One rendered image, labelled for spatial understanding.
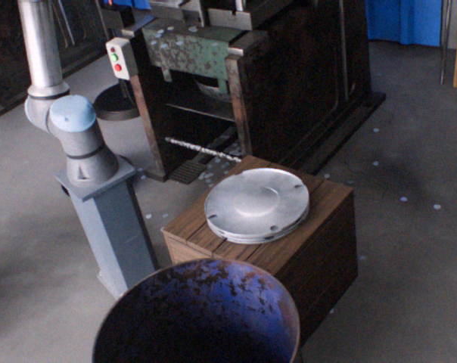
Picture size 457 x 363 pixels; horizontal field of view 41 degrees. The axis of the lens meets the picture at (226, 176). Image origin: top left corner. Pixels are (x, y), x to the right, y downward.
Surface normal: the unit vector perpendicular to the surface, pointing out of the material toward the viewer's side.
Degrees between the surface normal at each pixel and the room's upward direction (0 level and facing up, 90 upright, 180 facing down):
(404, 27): 90
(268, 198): 0
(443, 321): 0
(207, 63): 90
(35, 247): 0
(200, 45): 90
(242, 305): 88
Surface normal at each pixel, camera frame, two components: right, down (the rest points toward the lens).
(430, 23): -0.59, 0.55
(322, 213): -0.17, -0.79
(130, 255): 0.60, 0.39
